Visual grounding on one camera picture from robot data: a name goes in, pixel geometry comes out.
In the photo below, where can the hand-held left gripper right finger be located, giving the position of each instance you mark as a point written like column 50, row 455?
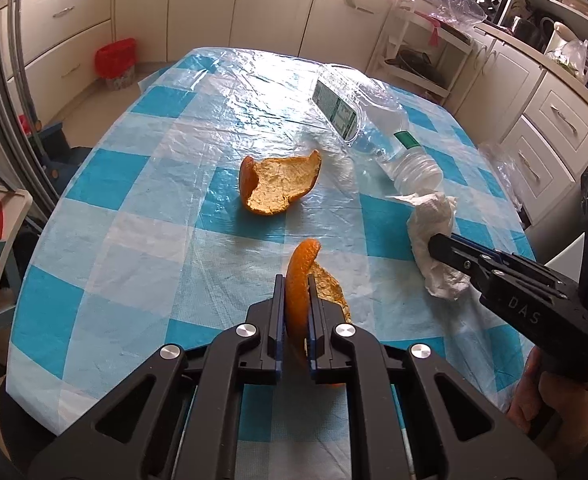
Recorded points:
column 312, row 340

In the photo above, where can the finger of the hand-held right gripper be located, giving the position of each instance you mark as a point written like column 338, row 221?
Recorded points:
column 449, row 250

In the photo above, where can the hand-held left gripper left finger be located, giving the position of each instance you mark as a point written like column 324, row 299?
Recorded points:
column 278, row 340

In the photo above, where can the white tissue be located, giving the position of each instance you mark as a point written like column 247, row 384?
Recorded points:
column 434, row 215

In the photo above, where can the curled orange peel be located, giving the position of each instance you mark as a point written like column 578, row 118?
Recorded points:
column 299, row 280

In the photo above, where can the person's right hand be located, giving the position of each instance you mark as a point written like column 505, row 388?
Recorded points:
column 524, row 400

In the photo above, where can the white refrigerator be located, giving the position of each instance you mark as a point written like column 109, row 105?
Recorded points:
column 564, row 260

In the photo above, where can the clear plastic bags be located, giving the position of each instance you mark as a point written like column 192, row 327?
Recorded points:
column 499, row 170

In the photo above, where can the crushed clear plastic bottle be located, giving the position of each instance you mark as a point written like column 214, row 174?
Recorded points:
column 374, row 110

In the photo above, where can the flat orange peel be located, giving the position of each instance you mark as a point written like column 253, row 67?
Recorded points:
column 279, row 180

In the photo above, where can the blue checked tablecloth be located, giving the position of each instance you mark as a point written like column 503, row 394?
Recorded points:
column 148, row 240

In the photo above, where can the white drawer cabinet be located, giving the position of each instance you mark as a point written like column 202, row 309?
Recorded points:
column 554, row 125

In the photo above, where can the white door cabinet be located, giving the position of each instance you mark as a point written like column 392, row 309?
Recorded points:
column 504, row 75

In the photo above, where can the dark frying pan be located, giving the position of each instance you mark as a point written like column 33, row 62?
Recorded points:
column 414, row 62

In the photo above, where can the white shelf rack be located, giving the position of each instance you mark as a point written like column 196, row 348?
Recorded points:
column 404, row 30

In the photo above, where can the white plastic bag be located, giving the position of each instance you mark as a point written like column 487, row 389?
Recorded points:
column 574, row 57

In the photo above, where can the black pot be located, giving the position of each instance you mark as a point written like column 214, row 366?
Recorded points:
column 524, row 29

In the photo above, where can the white kettle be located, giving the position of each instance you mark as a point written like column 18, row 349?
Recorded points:
column 559, row 37

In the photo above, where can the crumpled clear plastic bag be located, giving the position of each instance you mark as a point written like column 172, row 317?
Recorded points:
column 454, row 0

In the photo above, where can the white chair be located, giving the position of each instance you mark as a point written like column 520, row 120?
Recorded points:
column 8, row 260

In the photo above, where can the blue plastic stool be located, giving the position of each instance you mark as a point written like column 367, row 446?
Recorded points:
column 56, row 135

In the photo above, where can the white kitchen base cabinets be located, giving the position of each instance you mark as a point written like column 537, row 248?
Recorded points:
column 264, row 5

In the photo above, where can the red waste bin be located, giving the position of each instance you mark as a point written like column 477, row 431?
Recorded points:
column 116, row 57

